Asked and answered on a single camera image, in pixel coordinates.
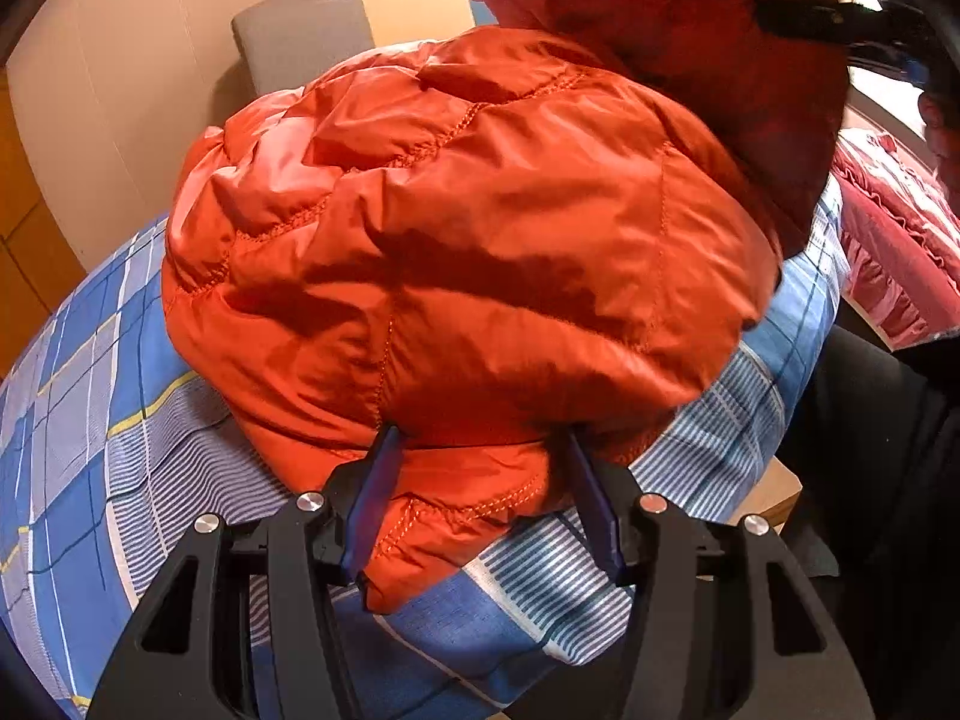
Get orange quilted puffer jacket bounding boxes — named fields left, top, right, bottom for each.
left=161, top=0, right=848, bottom=614

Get blue plaid bed sheet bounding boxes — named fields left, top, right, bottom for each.
left=2, top=185, right=848, bottom=718

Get person right hand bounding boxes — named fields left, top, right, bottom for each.
left=918, top=93, right=960, bottom=216

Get grey yellow blue headboard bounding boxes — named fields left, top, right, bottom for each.
left=231, top=0, right=496, bottom=96

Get red pink ruffled bedding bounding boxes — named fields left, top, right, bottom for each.
left=832, top=127, right=958, bottom=349

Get wooden wardrobe panels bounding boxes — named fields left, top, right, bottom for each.
left=0, top=73, right=86, bottom=376

